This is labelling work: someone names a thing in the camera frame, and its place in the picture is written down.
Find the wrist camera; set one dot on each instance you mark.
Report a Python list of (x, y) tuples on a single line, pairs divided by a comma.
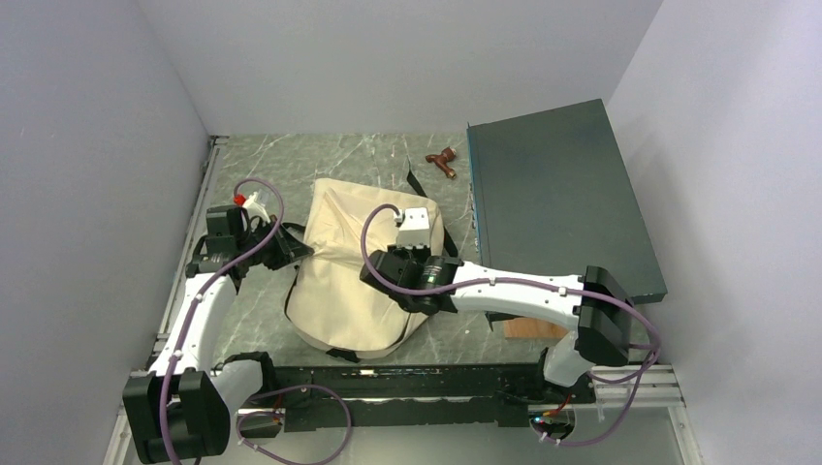
[(255, 204), (413, 229)]

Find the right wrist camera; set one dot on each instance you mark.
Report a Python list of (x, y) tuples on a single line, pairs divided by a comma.
[(413, 229)]

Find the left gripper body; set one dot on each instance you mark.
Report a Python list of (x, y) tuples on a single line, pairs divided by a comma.
[(270, 254)]

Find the brown T-shaped clip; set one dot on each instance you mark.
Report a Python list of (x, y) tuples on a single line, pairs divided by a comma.
[(442, 160)]

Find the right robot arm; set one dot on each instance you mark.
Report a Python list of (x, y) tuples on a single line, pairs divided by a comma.
[(591, 307)]

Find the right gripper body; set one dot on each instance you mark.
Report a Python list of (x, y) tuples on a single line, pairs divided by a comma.
[(418, 255)]

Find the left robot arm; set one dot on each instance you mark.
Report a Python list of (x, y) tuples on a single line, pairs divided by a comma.
[(179, 409)]

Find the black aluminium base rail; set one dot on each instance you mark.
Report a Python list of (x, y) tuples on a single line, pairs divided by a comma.
[(508, 395)]

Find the dark network switch box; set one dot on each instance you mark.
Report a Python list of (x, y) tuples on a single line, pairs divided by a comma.
[(552, 196)]

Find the wooden board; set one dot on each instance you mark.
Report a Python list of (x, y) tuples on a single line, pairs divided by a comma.
[(524, 328)]

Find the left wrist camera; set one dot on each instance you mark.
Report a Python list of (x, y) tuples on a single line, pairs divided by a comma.
[(255, 204)]

